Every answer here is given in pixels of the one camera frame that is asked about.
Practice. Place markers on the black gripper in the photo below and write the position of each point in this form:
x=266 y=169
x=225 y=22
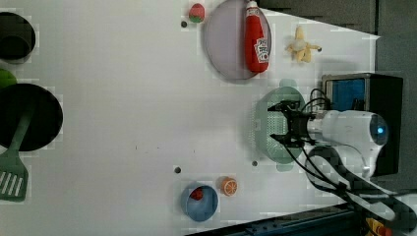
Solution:
x=296 y=121

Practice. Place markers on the mint green plastic strainer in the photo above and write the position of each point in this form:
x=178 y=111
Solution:
x=267 y=123

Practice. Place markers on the peeled toy banana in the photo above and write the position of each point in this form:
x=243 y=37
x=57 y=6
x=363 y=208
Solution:
x=300 y=48

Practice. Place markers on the toy orange half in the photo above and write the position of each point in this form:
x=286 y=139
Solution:
x=229 y=186

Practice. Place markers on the red ketchup bottle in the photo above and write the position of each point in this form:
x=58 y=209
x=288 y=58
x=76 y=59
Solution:
x=255 y=42

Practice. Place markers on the black and silver toaster oven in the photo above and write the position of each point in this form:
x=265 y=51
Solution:
x=375 y=93

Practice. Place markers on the round grey plate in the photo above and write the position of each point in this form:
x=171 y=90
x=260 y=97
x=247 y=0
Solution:
x=224 y=39

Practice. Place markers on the small red toy fruit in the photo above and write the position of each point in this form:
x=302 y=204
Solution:
x=197 y=194

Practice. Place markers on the blue plastic bowl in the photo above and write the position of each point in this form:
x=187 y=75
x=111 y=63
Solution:
x=202 y=210

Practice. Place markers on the toy strawberry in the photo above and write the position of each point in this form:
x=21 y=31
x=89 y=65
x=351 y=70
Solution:
x=197 y=13

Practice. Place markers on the yellow and red emergency button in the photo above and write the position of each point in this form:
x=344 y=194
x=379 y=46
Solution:
x=376 y=228

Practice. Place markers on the large black round pan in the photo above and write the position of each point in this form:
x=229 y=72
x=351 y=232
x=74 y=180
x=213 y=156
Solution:
x=46 y=120

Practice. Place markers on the green plastic slotted spatula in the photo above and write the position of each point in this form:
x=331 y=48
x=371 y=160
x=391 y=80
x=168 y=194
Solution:
x=14 y=175

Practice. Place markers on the black cylindrical pot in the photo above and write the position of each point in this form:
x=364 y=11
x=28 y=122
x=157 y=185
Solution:
x=17 y=37

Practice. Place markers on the lime green round object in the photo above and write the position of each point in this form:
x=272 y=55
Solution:
x=6 y=79

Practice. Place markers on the blue metal table frame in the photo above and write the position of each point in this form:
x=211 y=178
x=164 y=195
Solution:
x=339 y=220

